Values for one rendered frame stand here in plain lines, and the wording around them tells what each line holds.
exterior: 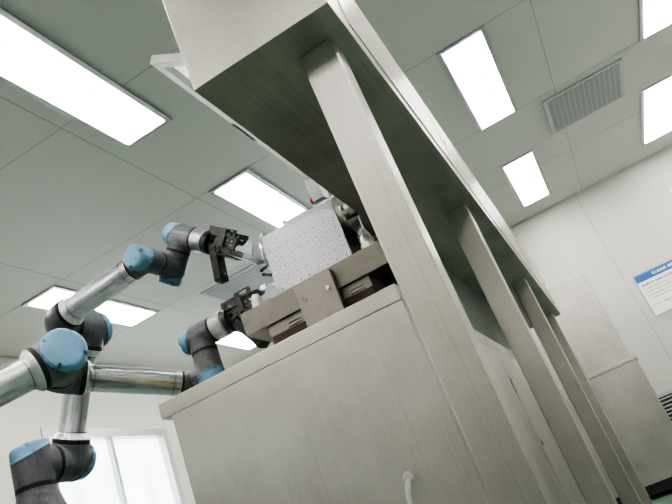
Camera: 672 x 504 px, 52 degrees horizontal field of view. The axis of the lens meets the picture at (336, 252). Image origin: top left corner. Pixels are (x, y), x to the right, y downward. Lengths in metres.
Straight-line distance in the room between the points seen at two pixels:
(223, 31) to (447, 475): 0.92
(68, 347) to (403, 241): 1.11
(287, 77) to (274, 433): 0.80
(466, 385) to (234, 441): 0.83
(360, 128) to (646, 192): 6.62
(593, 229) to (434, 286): 6.58
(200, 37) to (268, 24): 0.12
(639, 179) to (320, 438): 6.37
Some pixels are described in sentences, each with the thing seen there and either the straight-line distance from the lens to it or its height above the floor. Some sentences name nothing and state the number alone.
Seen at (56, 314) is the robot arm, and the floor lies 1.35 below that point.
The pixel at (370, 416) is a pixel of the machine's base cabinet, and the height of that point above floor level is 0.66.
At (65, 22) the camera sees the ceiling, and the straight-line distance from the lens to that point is 3.32.
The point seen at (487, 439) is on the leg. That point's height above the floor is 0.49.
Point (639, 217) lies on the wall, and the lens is 7.50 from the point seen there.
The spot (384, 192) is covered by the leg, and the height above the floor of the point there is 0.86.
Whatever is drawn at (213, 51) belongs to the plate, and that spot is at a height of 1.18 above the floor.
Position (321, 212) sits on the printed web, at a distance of 1.91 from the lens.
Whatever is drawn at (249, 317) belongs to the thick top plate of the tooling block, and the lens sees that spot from 1.71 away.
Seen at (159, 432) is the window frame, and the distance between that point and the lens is 7.46.
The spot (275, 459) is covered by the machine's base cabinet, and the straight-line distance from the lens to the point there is 1.58.
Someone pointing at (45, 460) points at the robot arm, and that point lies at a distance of 2.28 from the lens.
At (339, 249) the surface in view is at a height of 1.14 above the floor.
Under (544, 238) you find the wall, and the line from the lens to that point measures 7.51.
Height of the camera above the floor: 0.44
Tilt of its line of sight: 22 degrees up
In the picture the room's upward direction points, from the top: 22 degrees counter-clockwise
